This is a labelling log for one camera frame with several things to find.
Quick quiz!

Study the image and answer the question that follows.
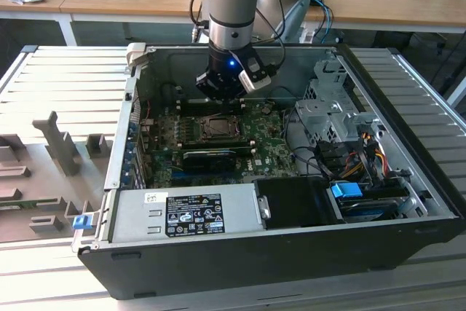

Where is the CPU socket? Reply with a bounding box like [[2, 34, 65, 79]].
[[195, 114, 244, 141]]

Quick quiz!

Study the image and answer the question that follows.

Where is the green motherboard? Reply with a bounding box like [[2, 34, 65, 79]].
[[140, 101, 303, 188]]

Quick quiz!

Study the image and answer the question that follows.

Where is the black graphics card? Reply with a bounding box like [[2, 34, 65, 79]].
[[181, 149, 238, 174]]

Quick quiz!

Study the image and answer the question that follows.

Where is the pale blue teach pendant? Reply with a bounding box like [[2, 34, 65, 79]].
[[274, 0, 311, 43]]

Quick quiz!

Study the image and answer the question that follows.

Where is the silver drive cage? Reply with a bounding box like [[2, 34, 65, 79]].
[[293, 58, 384, 145]]

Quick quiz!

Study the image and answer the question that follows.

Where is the grey power supply unit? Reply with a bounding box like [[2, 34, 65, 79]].
[[110, 183, 266, 243]]

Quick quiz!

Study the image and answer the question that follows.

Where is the blue disk carrier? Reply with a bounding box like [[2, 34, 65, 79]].
[[330, 181, 363, 201]]

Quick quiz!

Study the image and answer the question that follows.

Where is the black open PC case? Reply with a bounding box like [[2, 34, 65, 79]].
[[71, 43, 466, 301]]

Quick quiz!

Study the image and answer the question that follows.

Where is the black hard disk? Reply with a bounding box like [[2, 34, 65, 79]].
[[336, 197, 402, 223]]

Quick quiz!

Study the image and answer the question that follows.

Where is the brown parts rack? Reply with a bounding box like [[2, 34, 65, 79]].
[[0, 110, 114, 243]]

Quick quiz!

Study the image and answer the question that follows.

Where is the blue case latch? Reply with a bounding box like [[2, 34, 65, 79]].
[[72, 215, 92, 231]]

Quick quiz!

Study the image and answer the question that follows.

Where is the green RAM stick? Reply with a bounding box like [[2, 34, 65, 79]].
[[0, 200, 61, 211]]

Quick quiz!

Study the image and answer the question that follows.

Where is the white wrist camera on bracket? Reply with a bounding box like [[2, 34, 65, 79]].
[[237, 56, 275, 92]]

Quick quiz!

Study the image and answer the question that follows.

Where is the black cable loop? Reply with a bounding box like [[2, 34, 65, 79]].
[[291, 145, 329, 178]]

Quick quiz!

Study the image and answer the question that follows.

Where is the blue cable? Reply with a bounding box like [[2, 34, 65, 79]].
[[309, 0, 335, 44]]

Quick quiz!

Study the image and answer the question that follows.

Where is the yellow red wire bundle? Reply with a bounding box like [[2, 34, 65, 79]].
[[341, 142, 387, 181]]

